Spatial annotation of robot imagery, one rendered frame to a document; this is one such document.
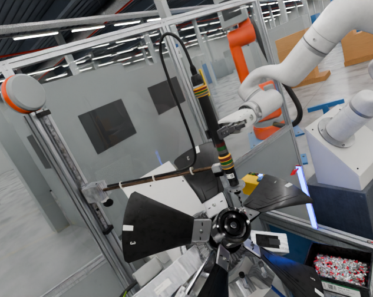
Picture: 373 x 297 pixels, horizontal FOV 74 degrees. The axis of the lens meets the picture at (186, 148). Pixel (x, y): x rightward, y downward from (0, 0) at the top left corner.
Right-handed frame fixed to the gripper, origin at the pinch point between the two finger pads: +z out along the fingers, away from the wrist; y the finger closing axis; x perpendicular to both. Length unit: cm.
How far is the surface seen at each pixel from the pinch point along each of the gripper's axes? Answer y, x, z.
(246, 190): 33, -49, -31
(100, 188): 46, -10, 34
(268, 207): -5.1, -32.5, -6.9
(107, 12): 1104, 396, -474
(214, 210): 5.1, -26.7, 8.5
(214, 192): 6.8, -21.5, 4.9
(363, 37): 307, -79, -875
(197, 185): 14.3, -19.2, 6.2
